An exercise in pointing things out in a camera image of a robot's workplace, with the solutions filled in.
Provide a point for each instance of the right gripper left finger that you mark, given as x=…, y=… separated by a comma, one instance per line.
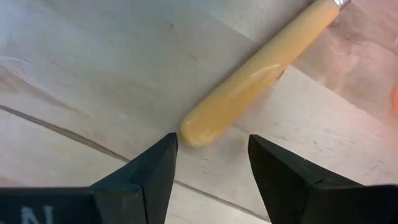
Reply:
x=149, y=180

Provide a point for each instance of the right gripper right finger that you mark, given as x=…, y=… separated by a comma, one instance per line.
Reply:
x=280, y=180

